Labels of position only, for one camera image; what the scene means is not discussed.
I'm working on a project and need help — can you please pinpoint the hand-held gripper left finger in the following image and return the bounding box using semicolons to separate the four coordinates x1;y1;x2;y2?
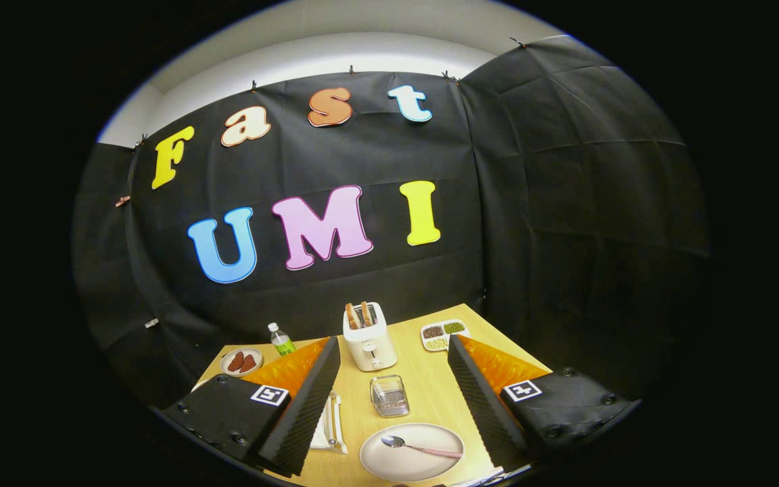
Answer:
163;336;341;478

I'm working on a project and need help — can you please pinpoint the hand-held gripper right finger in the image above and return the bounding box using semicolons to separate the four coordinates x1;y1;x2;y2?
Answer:
447;334;634;473

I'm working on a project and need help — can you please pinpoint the white wire dish rack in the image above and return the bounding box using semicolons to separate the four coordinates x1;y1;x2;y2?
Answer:
308;390;349;455

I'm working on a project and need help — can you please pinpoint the grey round plate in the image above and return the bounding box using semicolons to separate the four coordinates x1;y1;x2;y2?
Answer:
359;423;465;482

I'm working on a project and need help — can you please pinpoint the metal wire basket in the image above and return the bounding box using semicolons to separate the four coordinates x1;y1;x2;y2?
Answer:
370;375;411;418

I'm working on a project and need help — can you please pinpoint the spoon with red checked handle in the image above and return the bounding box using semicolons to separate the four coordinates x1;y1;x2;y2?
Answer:
381;435;464;459

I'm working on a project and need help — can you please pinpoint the small grey dish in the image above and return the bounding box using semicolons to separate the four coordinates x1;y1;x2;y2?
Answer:
219;347;264;377

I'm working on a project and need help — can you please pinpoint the white divided dish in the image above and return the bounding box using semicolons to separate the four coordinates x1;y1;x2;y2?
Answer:
421;319;471;352

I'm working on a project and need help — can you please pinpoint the white drip tray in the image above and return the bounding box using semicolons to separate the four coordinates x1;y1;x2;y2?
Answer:
310;399;333;449

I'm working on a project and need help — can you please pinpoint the green label drink bottle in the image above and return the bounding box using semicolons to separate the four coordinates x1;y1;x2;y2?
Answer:
268;323;297;357

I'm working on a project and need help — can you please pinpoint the white toaster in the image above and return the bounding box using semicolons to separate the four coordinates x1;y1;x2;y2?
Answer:
342;302;398;372

